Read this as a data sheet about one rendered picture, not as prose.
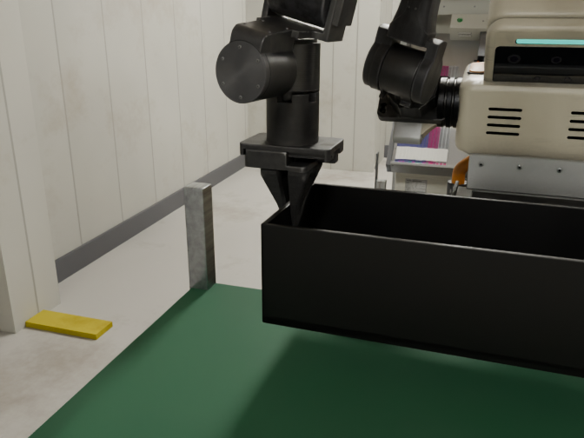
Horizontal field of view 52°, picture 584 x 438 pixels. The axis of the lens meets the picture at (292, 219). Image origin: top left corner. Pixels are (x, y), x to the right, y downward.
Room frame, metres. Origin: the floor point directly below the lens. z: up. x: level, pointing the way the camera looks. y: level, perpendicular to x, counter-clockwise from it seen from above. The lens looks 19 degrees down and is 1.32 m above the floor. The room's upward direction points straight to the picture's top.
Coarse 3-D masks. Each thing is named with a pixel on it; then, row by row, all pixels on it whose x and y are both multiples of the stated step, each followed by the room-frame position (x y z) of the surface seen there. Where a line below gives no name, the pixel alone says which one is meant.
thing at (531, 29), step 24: (504, 0) 0.95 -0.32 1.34; (528, 0) 0.94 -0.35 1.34; (552, 0) 0.93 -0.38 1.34; (576, 0) 0.91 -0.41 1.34; (504, 24) 0.91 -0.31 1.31; (528, 24) 0.90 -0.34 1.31; (552, 24) 0.89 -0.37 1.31; (576, 24) 0.88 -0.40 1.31; (504, 48) 0.93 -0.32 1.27; (528, 48) 0.92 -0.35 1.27; (552, 48) 0.91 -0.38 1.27; (576, 48) 0.90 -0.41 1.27; (504, 72) 0.97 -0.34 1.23; (528, 72) 0.95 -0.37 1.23; (552, 72) 0.94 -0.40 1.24; (576, 72) 0.93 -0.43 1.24
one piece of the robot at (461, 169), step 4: (468, 156) 1.44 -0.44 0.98; (464, 160) 1.45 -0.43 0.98; (468, 160) 1.44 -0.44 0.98; (456, 164) 1.46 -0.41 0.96; (460, 164) 1.45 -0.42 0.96; (464, 164) 1.44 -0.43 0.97; (456, 168) 1.45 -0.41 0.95; (460, 168) 1.44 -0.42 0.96; (464, 168) 1.44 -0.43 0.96; (456, 172) 1.45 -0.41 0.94; (460, 172) 1.44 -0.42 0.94; (464, 172) 1.44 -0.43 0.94; (452, 176) 1.46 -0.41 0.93; (456, 176) 1.44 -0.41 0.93; (460, 176) 1.44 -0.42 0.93; (464, 176) 1.45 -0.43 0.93; (452, 180) 1.45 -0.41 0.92; (456, 180) 1.44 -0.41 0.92; (460, 180) 1.44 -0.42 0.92; (464, 180) 1.45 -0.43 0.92
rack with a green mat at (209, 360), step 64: (192, 192) 0.77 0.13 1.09; (192, 256) 0.77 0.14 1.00; (192, 320) 0.68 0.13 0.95; (256, 320) 0.68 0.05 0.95; (128, 384) 0.54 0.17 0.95; (192, 384) 0.54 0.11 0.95; (256, 384) 0.54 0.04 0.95; (320, 384) 0.54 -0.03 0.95; (384, 384) 0.54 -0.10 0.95; (448, 384) 0.54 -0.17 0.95; (512, 384) 0.54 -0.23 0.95; (576, 384) 0.54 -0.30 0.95
